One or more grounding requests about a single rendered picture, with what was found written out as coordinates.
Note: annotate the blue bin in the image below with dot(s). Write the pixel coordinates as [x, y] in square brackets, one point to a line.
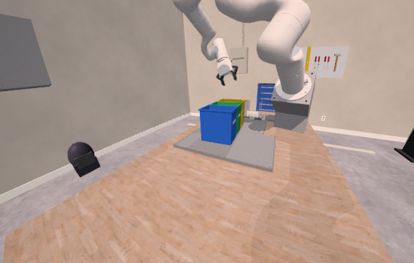
[219, 125]

